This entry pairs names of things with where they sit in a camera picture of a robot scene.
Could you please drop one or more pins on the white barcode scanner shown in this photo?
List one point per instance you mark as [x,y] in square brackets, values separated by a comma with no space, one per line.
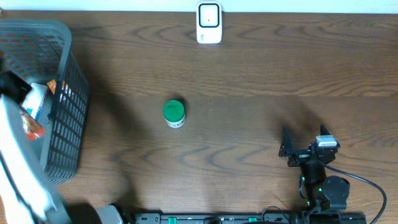
[209,22]

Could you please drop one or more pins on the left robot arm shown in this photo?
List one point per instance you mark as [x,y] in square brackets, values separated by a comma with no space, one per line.
[26,193]

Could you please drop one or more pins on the white green medicine box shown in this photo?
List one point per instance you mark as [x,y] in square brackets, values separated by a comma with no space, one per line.
[34,100]

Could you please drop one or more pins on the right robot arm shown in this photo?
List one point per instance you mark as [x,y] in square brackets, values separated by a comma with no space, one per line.
[323,193]

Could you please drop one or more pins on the green lid white jar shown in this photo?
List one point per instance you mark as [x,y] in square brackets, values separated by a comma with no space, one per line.
[174,113]

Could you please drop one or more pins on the orange candy bar wrapper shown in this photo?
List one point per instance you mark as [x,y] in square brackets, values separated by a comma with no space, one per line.
[33,130]

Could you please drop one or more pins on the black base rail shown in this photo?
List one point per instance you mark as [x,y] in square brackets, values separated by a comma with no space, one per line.
[156,218]

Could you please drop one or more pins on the small orange snack packet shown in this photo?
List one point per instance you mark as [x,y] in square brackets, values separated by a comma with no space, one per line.
[52,85]

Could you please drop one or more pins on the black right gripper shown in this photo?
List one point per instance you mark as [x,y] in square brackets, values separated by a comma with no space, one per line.
[287,145]

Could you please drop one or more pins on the grey plastic mesh basket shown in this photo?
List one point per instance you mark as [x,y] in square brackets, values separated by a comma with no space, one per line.
[39,51]

